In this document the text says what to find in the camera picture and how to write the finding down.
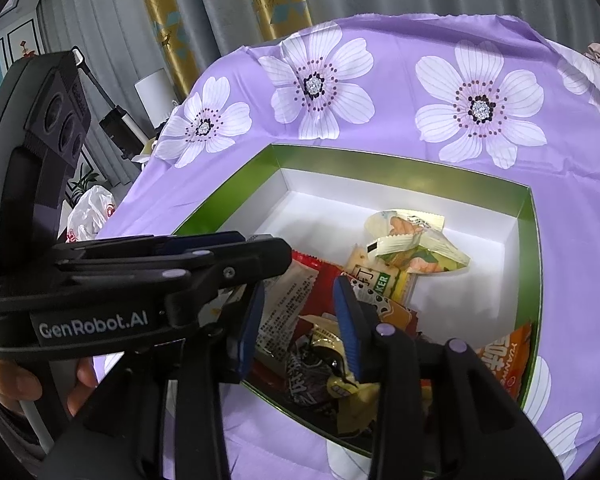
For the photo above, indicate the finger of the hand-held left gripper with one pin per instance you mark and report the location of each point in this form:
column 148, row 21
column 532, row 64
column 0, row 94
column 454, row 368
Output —
column 195, row 242
column 240, row 260

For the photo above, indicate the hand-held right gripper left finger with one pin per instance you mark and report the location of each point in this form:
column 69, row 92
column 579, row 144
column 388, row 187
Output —
column 250, row 330

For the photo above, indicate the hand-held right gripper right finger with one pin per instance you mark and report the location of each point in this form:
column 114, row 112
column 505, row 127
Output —
column 349, row 332

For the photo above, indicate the red-edged white snack packet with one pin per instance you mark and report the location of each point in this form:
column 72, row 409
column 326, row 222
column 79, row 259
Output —
column 285, row 300

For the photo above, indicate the red snack packet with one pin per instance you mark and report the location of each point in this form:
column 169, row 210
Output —
column 325, row 290

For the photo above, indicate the yellow green cracker packet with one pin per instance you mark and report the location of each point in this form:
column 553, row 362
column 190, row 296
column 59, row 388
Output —
column 380, row 280

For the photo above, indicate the dark brown gold snack packet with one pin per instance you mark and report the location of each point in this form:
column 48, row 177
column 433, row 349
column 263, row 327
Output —
column 305, row 375

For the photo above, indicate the yellow orange snack packet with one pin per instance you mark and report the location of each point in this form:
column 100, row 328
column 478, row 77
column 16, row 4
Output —
column 355, row 400

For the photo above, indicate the cream green snack packet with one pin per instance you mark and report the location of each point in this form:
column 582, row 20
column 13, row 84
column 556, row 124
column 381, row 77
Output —
column 420, row 250

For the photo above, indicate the green cardboard box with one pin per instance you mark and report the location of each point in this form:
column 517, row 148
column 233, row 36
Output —
column 380, row 160

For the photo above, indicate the person's left hand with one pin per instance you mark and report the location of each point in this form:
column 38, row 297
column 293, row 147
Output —
column 10, row 385

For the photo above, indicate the white plastic bag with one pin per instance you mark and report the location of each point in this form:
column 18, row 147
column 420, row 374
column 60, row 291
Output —
column 92, row 210

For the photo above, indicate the potted plant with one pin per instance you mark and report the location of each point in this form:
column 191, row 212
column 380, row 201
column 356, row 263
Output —
column 82, row 182

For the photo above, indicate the upright vacuum cleaner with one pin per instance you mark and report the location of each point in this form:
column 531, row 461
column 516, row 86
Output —
column 120, row 127

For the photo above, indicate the purple floral tablecloth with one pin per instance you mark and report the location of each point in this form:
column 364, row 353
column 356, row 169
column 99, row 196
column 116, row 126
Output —
column 380, row 130

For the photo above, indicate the white framed wall picture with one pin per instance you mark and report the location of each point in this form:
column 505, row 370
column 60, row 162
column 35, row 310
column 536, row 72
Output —
column 25, row 42

